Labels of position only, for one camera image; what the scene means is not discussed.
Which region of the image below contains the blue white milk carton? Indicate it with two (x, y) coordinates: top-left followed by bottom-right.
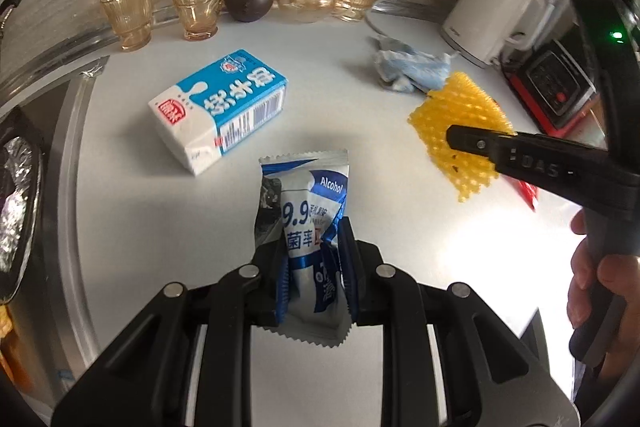
(148, 49), (288, 176)

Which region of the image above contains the alcohol wipes packet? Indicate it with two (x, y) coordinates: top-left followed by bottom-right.
(254, 150), (352, 348)

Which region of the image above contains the person's right hand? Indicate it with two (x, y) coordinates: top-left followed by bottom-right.
(567, 209), (639, 383)

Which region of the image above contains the red snack packet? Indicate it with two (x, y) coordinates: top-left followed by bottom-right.
(516, 181), (538, 211)

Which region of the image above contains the blue cleaning cloth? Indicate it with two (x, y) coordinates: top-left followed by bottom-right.
(373, 36), (458, 93)

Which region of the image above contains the foil stove burner liner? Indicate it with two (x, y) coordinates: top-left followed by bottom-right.
(1, 135), (42, 277)

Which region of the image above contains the yellow foam fruit net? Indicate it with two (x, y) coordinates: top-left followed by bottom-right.
(408, 72), (514, 202)

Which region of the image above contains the food scraps pile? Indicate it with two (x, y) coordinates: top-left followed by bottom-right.
(0, 305), (32, 393)

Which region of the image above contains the red black blender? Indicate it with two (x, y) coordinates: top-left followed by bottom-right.
(506, 39), (598, 138)

